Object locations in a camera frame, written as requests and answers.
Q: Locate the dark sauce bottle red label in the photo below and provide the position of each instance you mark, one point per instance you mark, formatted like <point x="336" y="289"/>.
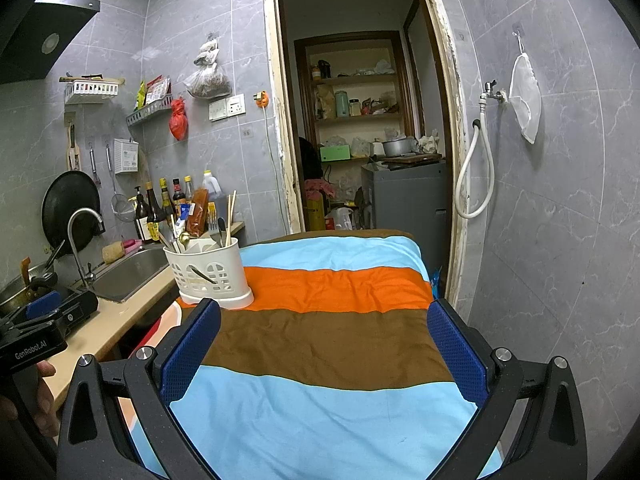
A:
<point x="177" y="195"/>

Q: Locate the crumpled white cloth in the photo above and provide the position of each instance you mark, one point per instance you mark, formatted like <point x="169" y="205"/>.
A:
<point x="428" y="142"/>

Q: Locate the white wall socket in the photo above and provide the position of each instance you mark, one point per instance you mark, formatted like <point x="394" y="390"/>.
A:
<point x="236" y="105"/>

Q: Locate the green yellow snack packet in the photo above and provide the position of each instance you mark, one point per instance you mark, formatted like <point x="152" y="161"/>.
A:
<point x="141" y="95"/>

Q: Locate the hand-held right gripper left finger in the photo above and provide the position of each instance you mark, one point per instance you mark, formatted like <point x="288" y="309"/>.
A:
<point x="190" y="350"/>

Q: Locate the large oil jug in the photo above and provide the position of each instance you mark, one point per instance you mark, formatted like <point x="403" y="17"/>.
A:
<point x="212" y="190"/>

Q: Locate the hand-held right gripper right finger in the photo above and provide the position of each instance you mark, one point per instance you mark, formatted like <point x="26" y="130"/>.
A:
<point x="457" y="355"/>

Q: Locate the steel cooking pot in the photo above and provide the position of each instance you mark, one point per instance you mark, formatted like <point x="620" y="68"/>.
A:
<point x="15" y="295"/>

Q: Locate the wooden spatula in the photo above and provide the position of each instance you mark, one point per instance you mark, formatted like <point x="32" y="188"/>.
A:
<point x="25" y="270"/>

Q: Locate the wooden shelf unit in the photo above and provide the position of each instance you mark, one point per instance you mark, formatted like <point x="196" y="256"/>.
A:
<point x="360" y="80"/>

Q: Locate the white blue salt bag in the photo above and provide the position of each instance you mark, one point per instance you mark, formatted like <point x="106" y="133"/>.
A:
<point x="186" y="215"/>

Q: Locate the white wall-mounted box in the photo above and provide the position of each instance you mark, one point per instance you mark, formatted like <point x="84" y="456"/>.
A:
<point x="126" y="156"/>

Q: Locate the green box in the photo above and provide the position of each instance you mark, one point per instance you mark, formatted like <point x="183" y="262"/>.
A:
<point x="335" y="152"/>

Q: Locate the striped blanket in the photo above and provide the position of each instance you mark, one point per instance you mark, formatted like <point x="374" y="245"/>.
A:
<point x="325" y="360"/>

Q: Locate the steel faucet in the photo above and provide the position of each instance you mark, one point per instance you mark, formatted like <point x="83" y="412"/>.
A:
<point x="75" y="240"/>

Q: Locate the teal thermos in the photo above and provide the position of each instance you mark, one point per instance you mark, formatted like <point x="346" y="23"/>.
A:
<point x="341" y="105"/>

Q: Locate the wall socket and switch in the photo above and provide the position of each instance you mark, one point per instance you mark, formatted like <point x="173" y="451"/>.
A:
<point x="218" y="110"/>

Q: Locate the wooden door frame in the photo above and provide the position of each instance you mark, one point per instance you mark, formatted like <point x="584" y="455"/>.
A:
<point x="277" y="110"/>

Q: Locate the metal strainer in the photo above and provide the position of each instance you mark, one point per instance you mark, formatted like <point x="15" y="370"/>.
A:
<point x="120" y="207"/>

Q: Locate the black range hood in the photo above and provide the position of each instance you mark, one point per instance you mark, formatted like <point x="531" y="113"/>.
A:
<point x="45" y="30"/>

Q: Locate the hanging metal peeler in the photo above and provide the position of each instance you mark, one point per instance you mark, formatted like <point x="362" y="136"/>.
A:
<point x="94" y="165"/>

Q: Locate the grey wall shelf basket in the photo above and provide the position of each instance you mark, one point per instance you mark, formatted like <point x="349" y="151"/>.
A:
<point x="147" y="115"/>

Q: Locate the clear bag of dried goods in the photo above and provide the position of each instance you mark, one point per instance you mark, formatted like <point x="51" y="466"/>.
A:
<point x="207" y="82"/>

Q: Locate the soy sauce bottle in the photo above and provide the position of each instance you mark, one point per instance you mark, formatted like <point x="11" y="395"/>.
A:
<point x="154" y="210"/>

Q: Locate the yellow container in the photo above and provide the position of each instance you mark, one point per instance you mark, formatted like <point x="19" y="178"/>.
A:
<point x="317" y="215"/>

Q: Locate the silver fork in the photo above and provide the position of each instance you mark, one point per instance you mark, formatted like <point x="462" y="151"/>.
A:
<point x="214" y="227"/>

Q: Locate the red snack packet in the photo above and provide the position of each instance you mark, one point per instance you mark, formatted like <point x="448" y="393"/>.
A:
<point x="159" y="89"/>

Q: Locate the dark pump bottle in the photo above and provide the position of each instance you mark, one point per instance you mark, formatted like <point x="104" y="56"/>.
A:
<point x="141" y="220"/>

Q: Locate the white utensil caddy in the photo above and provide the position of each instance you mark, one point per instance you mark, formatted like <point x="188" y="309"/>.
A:
<point x="225" y="265"/>

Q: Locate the black wok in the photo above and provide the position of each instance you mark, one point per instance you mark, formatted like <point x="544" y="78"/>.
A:
<point x="65" y="210"/>

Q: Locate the steel sink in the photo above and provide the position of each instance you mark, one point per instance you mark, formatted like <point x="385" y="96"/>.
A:
<point x="135" y="270"/>

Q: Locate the person's left hand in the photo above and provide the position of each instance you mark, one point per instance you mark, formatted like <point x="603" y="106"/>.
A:
<point x="49" y="405"/>

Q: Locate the orange plug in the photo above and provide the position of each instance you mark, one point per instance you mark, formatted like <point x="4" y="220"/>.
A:
<point x="260" y="99"/>

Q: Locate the grey washing machine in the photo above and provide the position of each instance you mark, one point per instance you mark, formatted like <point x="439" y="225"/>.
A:
<point x="405" y="200"/>

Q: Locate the clear bottle yellow cap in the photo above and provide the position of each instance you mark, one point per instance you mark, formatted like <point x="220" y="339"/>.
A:
<point x="189" y="190"/>

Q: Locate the red chili powder bag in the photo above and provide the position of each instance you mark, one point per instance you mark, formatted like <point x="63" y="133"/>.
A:
<point x="200" y="215"/>

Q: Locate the white wall basket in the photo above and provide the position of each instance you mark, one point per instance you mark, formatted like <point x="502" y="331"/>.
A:
<point x="92" y="92"/>

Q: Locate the metal wall tap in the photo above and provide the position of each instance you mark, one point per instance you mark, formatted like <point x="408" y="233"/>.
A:
<point x="492" y="94"/>

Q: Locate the white mesh bag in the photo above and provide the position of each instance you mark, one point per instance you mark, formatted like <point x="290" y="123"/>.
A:
<point x="525" y="100"/>

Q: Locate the red plastic bag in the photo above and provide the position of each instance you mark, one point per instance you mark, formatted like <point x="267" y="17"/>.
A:
<point x="178" y="122"/>

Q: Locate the yellow-capped dark bottle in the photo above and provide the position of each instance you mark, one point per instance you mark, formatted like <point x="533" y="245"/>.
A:
<point x="166" y="197"/>

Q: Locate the wooden chopstick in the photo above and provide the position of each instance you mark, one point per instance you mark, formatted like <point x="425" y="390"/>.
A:
<point x="229" y="220"/>
<point x="233" y="210"/>

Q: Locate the dark grey spoon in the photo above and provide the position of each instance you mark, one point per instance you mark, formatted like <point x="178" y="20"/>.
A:
<point x="222" y="227"/>

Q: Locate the metal pot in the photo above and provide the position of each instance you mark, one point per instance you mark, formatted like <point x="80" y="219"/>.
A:
<point x="396" y="147"/>

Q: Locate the wooden rolling pin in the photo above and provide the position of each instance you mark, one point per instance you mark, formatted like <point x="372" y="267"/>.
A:
<point x="112" y="80"/>

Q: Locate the yellow sponge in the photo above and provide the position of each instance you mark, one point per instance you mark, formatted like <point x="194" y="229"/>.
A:
<point x="113" y="252"/>

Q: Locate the pink soap dish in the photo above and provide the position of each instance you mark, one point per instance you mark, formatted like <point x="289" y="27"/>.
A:
<point x="134" y="244"/>

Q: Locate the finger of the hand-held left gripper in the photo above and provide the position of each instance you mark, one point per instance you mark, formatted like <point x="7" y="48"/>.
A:
<point x="44" y="305"/>

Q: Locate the wooden cutting board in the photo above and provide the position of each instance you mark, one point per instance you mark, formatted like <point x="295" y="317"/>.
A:
<point x="415" y="158"/>

